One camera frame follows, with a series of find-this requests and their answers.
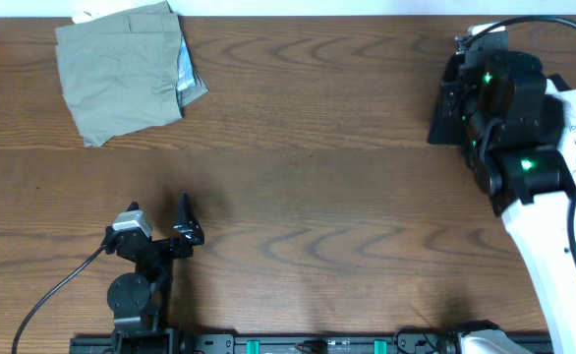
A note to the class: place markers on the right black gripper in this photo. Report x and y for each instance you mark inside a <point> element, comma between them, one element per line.
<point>464,71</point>

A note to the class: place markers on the black t-shirt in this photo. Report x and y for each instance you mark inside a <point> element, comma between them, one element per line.
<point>445,132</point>

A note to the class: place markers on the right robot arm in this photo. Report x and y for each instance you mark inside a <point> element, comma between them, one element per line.
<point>516,128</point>

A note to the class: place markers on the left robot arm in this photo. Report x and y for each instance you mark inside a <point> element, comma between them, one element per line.
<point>139,299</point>

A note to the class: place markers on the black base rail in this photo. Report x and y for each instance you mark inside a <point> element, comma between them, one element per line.
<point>402,341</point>

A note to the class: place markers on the folded khaki shorts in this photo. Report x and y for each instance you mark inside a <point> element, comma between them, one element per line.
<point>126,72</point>

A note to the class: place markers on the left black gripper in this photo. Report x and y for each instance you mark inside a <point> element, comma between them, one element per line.
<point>159,244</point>

